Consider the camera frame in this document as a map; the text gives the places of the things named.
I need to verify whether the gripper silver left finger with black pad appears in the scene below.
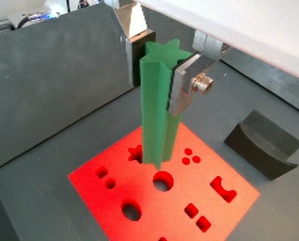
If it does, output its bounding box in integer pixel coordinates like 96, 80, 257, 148
115, 2, 156, 88

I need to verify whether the black curved block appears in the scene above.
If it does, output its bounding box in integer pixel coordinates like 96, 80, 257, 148
225, 110, 299, 181

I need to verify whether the silver connector with blue light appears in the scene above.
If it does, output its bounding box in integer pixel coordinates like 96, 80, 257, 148
15, 9, 60, 28

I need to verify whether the red shape-sorting board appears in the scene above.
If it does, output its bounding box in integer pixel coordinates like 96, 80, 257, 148
70, 125, 259, 241

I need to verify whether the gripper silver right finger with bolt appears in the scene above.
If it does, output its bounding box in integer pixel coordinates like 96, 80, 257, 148
167, 30, 229, 117

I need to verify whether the dark grey back panel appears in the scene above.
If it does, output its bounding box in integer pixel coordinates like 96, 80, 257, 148
0, 4, 131, 167

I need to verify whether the green star-shaped peg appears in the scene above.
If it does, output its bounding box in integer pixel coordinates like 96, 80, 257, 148
139, 39, 191, 169

